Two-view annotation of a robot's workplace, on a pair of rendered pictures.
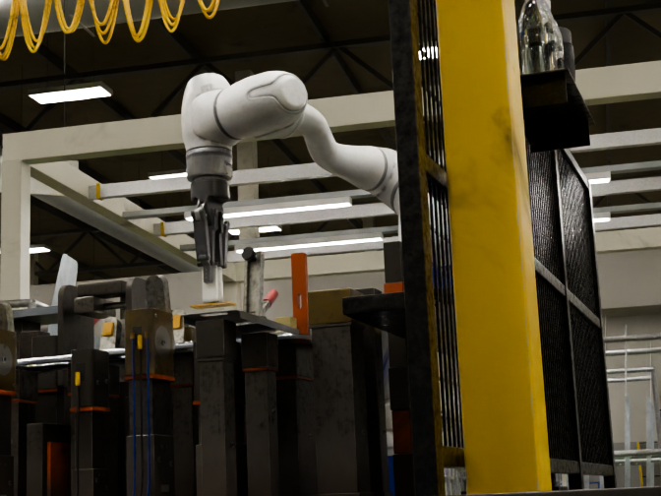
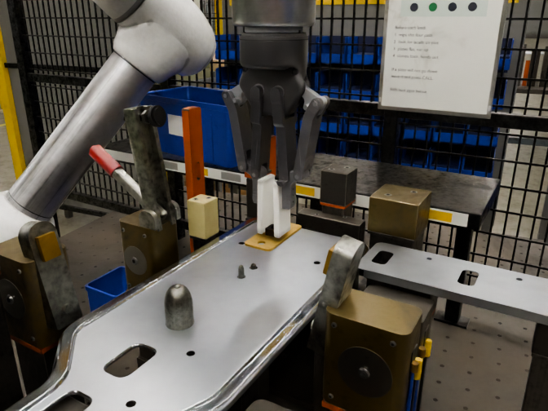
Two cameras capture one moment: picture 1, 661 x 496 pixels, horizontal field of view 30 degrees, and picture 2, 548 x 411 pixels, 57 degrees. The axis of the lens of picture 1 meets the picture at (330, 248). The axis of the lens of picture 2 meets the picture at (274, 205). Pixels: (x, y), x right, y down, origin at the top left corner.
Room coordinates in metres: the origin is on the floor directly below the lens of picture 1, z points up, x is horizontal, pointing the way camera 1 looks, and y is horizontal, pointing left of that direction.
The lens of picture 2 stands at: (2.20, 0.79, 1.33)
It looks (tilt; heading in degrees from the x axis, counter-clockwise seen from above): 21 degrees down; 282
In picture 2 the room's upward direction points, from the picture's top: straight up
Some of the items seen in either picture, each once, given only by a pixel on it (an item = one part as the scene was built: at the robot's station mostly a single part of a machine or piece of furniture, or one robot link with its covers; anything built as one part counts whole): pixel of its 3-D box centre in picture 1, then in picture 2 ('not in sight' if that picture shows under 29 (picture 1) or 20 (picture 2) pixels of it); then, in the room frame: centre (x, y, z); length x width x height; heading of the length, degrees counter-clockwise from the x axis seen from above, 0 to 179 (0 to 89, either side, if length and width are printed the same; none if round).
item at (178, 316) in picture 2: not in sight; (178, 309); (2.40, 0.33, 1.02); 0.03 x 0.03 x 0.07
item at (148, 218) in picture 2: not in sight; (148, 218); (2.50, 0.19, 1.06); 0.03 x 0.01 x 0.03; 161
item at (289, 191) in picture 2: (206, 269); (295, 188); (2.29, 0.24, 1.14); 0.03 x 0.01 x 0.05; 161
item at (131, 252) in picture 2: not in sight; (151, 318); (2.53, 0.15, 0.87); 0.10 x 0.07 x 0.35; 161
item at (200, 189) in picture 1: (210, 205); (273, 73); (2.31, 0.23, 1.27); 0.08 x 0.07 x 0.09; 161
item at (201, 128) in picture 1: (212, 113); not in sight; (2.31, 0.22, 1.45); 0.13 x 0.11 x 0.16; 47
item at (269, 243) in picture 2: (212, 303); (274, 232); (2.31, 0.23, 1.08); 0.08 x 0.04 x 0.01; 71
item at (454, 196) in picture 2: (468, 332); (276, 167); (2.41, -0.26, 1.01); 0.90 x 0.22 x 0.03; 161
